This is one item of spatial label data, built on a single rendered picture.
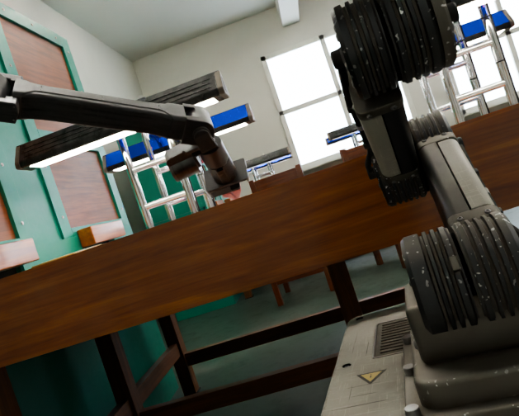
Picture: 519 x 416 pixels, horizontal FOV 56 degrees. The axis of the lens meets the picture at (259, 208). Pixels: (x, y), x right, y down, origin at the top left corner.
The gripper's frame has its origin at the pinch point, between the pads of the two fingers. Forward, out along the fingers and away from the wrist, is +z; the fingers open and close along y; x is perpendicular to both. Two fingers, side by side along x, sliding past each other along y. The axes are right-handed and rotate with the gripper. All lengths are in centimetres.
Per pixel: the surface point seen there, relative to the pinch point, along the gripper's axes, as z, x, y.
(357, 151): 193, -170, -56
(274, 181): 192, -168, 10
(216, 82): -11.9, -29.9, -2.8
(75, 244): 41, -38, 74
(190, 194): 17.3, -22.1, 18.2
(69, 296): -10.1, 19.9, 38.1
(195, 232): -13.2, 16.5, 7.5
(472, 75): 30, -43, -78
